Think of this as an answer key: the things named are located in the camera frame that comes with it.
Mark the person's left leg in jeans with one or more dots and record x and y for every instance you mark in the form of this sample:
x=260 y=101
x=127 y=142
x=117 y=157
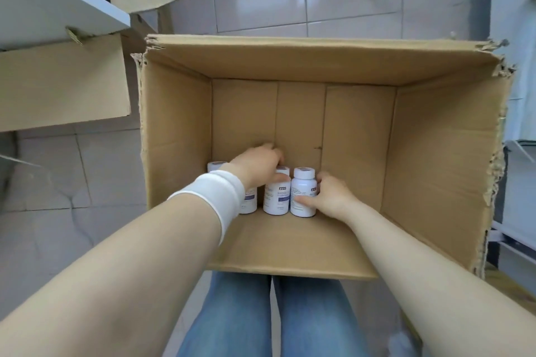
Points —
x=230 y=319

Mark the person's left forearm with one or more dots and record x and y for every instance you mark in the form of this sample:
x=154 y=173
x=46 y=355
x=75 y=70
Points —
x=125 y=277

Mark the white wristband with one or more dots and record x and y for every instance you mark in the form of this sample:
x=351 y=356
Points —
x=213 y=197

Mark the person's right thumb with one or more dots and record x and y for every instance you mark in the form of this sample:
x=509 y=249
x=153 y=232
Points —
x=306 y=201

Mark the large open cardboard box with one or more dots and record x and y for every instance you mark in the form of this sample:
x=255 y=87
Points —
x=439 y=151

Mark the person's right hand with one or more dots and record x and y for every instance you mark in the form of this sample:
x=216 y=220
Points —
x=335 y=200

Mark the white pill bottle blue label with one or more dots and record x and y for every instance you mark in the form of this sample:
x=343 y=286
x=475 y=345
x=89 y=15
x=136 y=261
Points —
x=277 y=197
x=302 y=185
x=250 y=202

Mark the person's leg in jeans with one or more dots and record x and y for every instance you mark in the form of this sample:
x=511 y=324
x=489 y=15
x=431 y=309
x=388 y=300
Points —
x=318 y=323
x=230 y=319

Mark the person's left hand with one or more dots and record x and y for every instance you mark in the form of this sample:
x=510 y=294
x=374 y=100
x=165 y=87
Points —
x=255 y=166

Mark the person's left fingers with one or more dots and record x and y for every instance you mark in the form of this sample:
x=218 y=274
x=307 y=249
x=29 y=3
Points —
x=276 y=156

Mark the person's right leg in jeans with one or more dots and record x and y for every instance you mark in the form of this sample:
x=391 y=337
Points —
x=318 y=323

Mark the cardboard box with torn edge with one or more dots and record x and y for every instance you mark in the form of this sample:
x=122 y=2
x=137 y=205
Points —
x=63 y=80

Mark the person's right forearm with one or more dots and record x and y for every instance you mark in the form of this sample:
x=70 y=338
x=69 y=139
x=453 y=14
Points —
x=427 y=277

